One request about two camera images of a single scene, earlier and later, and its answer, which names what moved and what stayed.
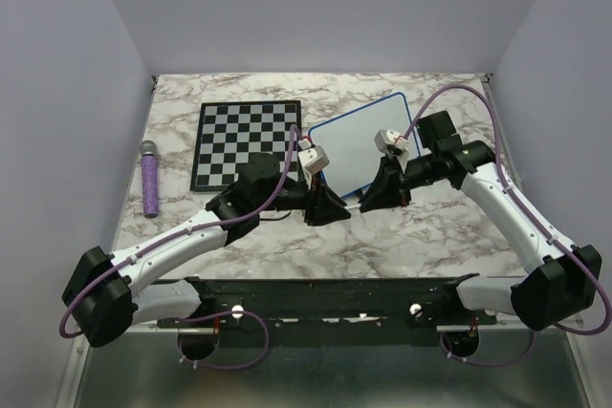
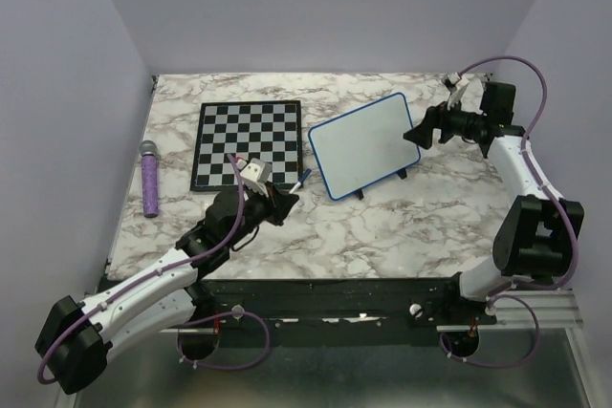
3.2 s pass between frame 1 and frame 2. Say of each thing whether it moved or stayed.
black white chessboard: stayed
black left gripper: moved
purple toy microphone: stayed
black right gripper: moved
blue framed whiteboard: stayed
